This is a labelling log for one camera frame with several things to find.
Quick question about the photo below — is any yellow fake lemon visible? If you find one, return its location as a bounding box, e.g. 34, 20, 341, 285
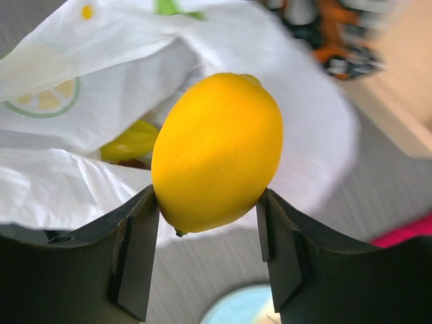
151, 73, 284, 236

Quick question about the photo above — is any red cloth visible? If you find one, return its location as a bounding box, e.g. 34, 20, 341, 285
369, 213, 432, 248

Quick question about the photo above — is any orange patterned garment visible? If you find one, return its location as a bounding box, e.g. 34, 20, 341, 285
260, 0, 389, 80

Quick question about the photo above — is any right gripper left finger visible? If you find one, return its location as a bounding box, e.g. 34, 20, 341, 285
1, 186, 159, 323

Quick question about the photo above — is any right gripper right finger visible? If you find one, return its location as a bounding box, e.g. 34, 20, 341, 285
256, 189, 431, 323

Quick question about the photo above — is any blue and cream plate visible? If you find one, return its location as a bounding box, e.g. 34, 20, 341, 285
200, 283, 281, 324

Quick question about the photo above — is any yellow green fake fruit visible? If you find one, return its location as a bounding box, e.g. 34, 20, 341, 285
100, 120, 159, 161

